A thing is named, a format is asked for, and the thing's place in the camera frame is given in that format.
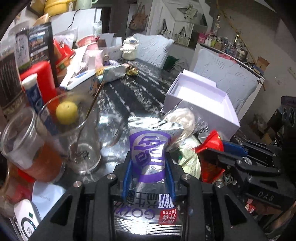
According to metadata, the gold candy wrapper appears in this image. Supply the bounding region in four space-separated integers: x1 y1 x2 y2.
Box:
125 64 139 76

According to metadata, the white carton of bottles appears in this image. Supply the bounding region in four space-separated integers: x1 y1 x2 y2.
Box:
97 33 122 60

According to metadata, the red snack packet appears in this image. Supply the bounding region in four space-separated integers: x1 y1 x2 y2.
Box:
194 130 224 183

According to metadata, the white medicine box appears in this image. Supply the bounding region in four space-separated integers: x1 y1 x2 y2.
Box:
59 69 96 92

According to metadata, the silver foil bag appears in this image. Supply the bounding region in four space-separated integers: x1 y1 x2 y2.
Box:
102 65 126 83

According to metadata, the yellow pot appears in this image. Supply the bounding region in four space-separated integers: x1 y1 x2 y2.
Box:
44 0 75 16

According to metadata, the black printed package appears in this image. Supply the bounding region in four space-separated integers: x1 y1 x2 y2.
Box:
29 22 58 87

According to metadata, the white astronaut jar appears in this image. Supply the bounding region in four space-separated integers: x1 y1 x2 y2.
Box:
120 36 139 60

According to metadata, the brown hanging tote bag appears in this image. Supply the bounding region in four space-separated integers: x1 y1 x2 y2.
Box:
128 4 148 32

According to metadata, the glass mug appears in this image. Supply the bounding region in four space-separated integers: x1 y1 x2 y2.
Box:
35 92 124 174

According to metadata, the blue leaf chair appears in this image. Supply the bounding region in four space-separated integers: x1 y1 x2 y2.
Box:
133 34 174 69
193 48 260 121

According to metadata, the pink cup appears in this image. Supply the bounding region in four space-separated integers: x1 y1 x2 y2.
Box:
75 36 104 69

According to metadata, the right blue leaf chair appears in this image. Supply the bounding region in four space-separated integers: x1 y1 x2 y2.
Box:
193 48 260 121

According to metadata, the cardboard box on counter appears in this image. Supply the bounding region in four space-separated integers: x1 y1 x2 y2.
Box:
252 56 269 76

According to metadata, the purple silver snack packet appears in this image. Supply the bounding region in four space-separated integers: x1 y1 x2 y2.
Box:
114 116 184 237

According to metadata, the red plastic bottle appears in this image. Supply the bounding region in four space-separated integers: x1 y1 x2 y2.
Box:
21 61 58 113

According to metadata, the green tea packet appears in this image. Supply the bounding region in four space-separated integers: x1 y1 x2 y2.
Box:
178 136 201 179

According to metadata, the white refrigerator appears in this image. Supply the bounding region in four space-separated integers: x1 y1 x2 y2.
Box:
51 8 102 40

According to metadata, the lavender open gift box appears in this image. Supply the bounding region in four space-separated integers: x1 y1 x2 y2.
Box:
161 70 240 139

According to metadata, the plastic cup with tea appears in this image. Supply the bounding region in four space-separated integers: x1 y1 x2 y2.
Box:
1 107 65 183

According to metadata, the yellow lemon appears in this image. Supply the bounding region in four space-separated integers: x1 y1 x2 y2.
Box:
56 101 78 125

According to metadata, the left blue leaf chair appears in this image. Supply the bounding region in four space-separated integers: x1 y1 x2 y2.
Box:
133 34 174 69

